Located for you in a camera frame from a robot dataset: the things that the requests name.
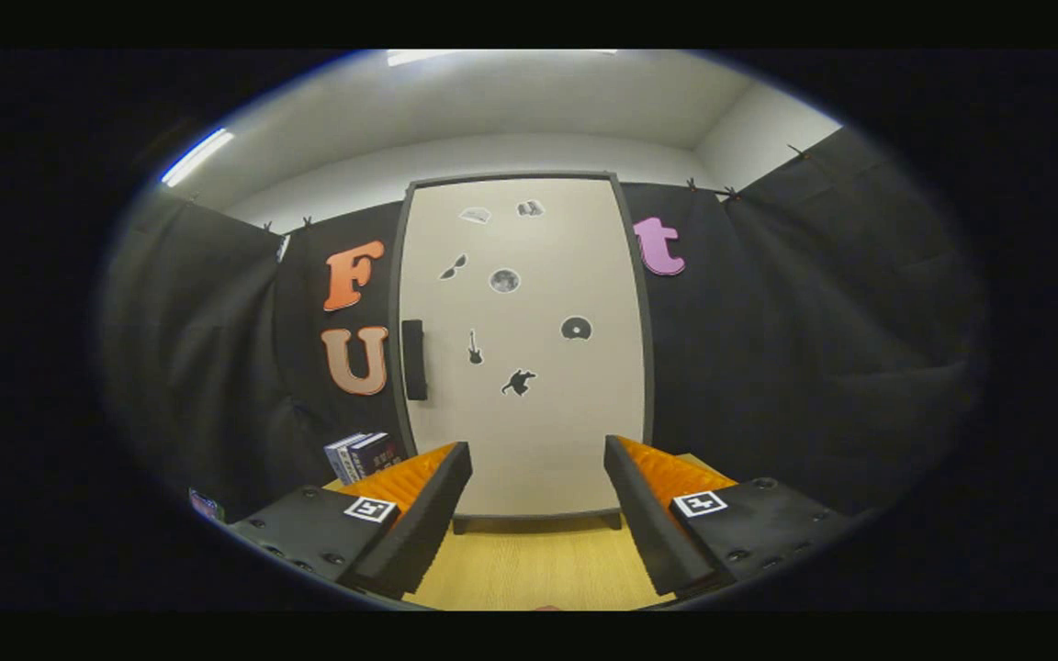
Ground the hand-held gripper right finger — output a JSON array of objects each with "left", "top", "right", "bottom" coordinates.
[{"left": 603, "top": 435, "right": 851, "bottom": 596}]

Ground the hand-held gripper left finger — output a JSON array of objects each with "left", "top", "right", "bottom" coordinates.
[{"left": 228, "top": 442, "right": 475, "bottom": 602}]

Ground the white cabinet door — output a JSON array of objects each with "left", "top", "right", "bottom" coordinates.
[{"left": 399, "top": 177, "right": 647, "bottom": 518}]

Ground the grey cabinet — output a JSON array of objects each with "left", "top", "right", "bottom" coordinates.
[{"left": 388, "top": 171, "right": 656, "bottom": 535}]

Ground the dark blue book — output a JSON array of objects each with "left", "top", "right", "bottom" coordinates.
[{"left": 350, "top": 431, "right": 406, "bottom": 481}]

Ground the black backdrop cloth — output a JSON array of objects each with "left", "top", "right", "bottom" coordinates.
[{"left": 97, "top": 124, "right": 989, "bottom": 524}]

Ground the long ceiling light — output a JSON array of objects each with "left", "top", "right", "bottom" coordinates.
[{"left": 160, "top": 127, "right": 236, "bottom": 187}]

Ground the wide ceiling light panel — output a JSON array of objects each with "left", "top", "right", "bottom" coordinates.
[{"left": 387, "top": 50, "right": 619, "bottom": 67}]

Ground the black door handle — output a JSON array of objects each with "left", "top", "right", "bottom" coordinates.
[{"left": 401, "top": 319, "right": 429, "bottom": 401}]

